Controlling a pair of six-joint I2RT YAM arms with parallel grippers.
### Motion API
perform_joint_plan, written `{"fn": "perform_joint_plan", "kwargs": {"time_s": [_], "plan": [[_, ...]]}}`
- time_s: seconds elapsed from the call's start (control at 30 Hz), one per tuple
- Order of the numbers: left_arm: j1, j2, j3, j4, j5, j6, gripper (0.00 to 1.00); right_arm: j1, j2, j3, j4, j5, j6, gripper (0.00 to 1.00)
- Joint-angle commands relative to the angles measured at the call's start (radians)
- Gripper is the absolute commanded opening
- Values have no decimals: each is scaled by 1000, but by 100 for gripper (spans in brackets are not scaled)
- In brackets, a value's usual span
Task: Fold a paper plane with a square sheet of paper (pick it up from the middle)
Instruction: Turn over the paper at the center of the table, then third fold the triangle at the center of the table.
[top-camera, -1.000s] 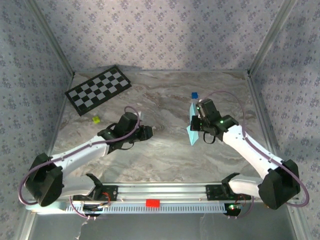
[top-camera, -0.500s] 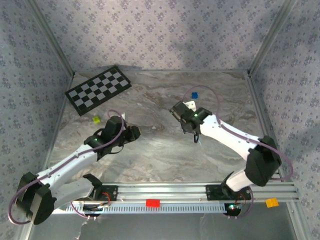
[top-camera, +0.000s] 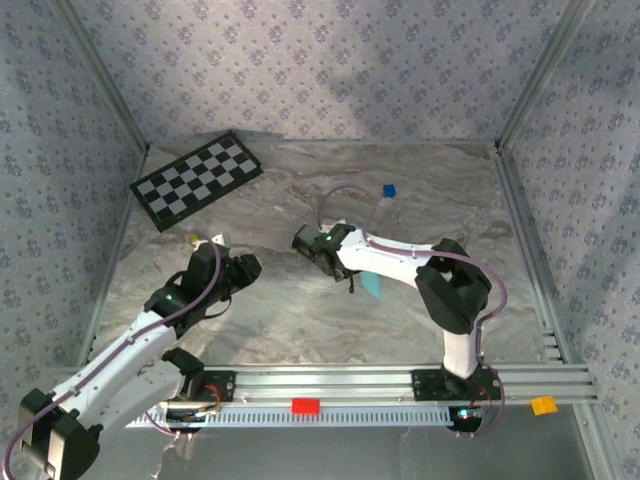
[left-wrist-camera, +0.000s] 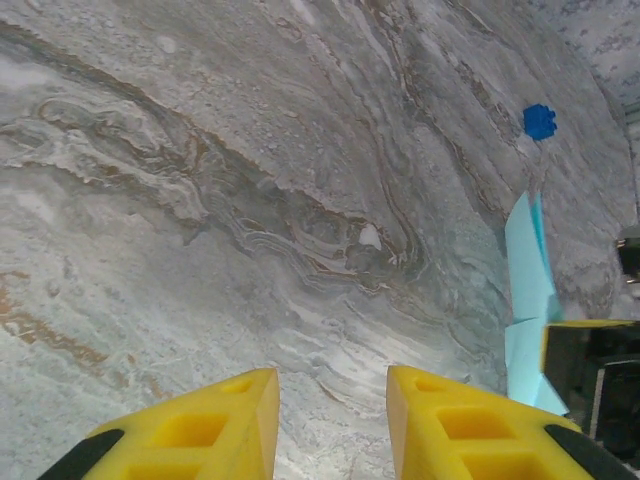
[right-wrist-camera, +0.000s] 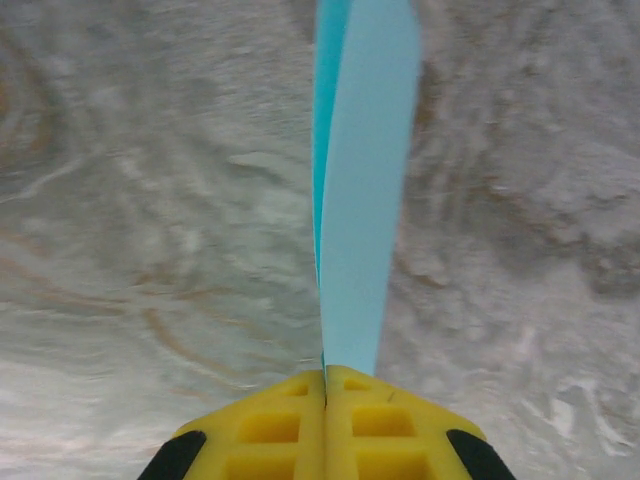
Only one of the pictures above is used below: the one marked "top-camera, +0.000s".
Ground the aluminium frame post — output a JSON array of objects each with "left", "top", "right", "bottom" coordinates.
[
  {"left": 493, "top": 0, "right": 599, "bottom": 154},
  {"left": 49, "top": 0, "right": 152, "bottom": 154}
]

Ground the orange toy brick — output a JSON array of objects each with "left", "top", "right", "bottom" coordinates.
[{"left": 529, "top": 395, "right": 559, "bottom": 417}]

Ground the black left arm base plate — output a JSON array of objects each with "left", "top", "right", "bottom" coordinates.
[{"left": 179, "top": 370, "right": 237, "bottom": 404}]

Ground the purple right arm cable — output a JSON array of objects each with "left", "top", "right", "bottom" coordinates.
[{"left": 317, "top": 184, "right": 507, "bottom": 440}]

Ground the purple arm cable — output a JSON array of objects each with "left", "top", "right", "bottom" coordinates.
[
  {"left": 317, "top": 184, "right": 507, "bottom": 440},
  {"left": 0, "top": 242, "right": 224, "bottom": 480}
]

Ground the light blue cloth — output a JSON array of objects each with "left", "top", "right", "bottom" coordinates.
[{"left": 346, "top": 222, "right": 388, "bottom": 302}]

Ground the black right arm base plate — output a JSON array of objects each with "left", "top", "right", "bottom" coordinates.
[{"left": 410, "top": 368, "right": 504, "bottom": 402}]

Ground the aluminium mounting rail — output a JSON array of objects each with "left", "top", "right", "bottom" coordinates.
[{"left": 54, "top": 364, "right": 600, "bottom": 407}]

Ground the white slotted cable duct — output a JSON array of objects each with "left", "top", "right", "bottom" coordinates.
[{"left": 124, "top": 403, "right": 454, "bottom": 429}]

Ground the aluminium side rail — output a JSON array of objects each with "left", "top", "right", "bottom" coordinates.
[
  {"left": 492, "top": 142, "right": 572, "bottom": 365},
  {"left": 77, "top": 147, "right": 151, "bottom": 367}
]

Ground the black and white chessboard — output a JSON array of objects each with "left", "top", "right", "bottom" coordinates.
[{"left": 128, "top": 129, "right": 265, "bottom": 234}]

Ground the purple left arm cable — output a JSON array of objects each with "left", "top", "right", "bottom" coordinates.
[{"left": 0, "top": 242, "right": 224, "bottom": 480}]

